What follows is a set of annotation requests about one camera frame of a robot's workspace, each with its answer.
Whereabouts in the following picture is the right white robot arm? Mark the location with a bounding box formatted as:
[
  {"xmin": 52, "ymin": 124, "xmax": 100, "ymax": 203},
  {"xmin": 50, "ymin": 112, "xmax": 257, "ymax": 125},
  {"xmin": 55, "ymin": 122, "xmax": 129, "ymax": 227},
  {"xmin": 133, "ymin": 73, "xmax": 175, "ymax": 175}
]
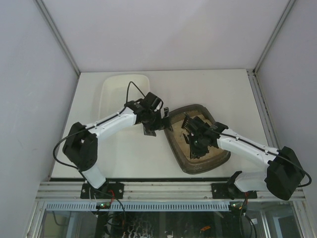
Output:
[{"xmin": 182, "ymin": 118, "xmax": 306, "ymax": 200}]

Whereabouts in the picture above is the aluminium mounting rail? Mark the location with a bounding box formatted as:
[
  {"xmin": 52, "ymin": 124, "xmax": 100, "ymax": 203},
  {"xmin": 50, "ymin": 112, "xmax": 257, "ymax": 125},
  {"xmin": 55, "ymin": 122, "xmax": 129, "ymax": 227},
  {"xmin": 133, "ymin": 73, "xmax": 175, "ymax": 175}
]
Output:
[{"xmin": 36, "ymin": 180, "xmax": 306, "ymax": 200}]

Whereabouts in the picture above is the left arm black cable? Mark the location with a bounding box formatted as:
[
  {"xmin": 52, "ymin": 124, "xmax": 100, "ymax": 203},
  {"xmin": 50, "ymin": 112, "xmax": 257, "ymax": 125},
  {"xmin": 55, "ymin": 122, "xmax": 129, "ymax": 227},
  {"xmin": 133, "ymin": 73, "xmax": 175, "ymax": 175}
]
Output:
[{"xmin": 53, "ymin": 81, "xmax": 147, "ymax": 172}]

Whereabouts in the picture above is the grey slotted cable duct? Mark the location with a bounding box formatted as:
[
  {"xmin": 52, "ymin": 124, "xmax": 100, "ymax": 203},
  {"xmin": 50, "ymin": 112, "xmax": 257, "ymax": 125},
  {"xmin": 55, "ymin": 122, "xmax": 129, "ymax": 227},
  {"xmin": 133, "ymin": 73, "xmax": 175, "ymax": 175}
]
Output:
[{"xmin": 46, "ymin": 201, "xmax": 230, "ymax": 212}]

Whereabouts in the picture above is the brown translucent litter box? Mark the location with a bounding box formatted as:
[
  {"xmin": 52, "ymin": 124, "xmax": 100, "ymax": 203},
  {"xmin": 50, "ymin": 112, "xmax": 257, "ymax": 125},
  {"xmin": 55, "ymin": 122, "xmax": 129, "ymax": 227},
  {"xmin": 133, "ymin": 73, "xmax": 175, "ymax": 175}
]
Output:
[{"xmin": 164, "ymin": 104, "xmax": 231, "ymax": 175}]

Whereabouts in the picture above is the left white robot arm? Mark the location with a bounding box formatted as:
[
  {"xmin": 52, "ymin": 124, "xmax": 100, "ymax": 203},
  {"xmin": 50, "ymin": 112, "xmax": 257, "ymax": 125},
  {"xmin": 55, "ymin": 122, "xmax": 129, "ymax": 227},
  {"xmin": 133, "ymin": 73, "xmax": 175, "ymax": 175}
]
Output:
[{"xmin": 62, "ymin": 99, "xmax": 173, "ymax": 189}]

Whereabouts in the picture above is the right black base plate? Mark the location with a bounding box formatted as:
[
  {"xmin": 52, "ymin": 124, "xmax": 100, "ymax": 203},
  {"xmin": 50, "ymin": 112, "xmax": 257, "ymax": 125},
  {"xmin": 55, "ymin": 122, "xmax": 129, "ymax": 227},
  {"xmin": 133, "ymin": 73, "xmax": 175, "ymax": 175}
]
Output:
[{"xmin": 211, "ymin": 183, "xmax": 258, "ymax": 200}]

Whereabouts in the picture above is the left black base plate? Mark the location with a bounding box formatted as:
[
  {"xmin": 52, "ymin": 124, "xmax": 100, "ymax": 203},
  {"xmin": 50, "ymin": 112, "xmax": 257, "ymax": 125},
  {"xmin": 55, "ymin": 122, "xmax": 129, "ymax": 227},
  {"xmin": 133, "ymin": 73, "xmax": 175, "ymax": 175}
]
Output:
[{"xmin": 80, "ymin": 182, "xmax": 124, "ymax": 199}]

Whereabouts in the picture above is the black slotted litter scoop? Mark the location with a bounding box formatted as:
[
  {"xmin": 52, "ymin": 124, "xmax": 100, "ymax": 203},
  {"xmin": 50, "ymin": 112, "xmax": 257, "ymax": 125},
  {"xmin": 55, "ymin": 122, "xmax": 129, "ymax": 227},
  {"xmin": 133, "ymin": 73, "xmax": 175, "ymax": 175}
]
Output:
[{"xmin": 181, "ymin": 113, "xmax": 193, "ymax": 144}]

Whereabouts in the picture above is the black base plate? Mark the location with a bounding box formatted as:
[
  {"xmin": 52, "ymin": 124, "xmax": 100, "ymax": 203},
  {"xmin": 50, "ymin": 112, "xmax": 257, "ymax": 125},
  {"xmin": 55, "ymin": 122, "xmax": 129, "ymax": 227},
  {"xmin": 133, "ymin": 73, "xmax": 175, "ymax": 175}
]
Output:
[
  {"xmin": 211, "ymin": 183, "xmax": 258, "ymax": 200},
  {"xmin": 80, "ymin": 182, "xmax": 124, "ymax": 199}
]

